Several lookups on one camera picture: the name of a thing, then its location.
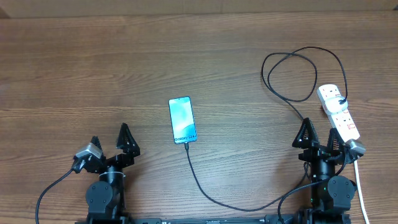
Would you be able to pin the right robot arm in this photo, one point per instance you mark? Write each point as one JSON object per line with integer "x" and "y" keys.
{"x": 331, "y": 193}

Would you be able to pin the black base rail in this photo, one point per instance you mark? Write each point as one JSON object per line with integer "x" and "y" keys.
{"x": 268, "y": 219}

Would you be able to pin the blue Galaxy smartphone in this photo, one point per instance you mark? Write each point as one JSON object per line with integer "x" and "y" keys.
{"x": 182, "y": 120}

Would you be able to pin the cardboard backdrop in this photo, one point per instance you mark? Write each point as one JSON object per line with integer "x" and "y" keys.
{"x": 16, "y": 9}

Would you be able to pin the white charger adapter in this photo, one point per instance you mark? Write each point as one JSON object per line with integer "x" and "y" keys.
{"x": 335, "y": 105}

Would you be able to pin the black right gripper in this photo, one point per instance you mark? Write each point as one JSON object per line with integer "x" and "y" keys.
{"x": 314, "y": 150}

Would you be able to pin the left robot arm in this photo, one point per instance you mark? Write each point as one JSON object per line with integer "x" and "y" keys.
{"x": 106, "y": 198}

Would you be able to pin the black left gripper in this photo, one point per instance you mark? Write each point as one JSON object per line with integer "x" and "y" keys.
{"x": 130, "y": 150}

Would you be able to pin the white power strip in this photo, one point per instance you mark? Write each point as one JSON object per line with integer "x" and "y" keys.
{"x": 342, "y": 121}

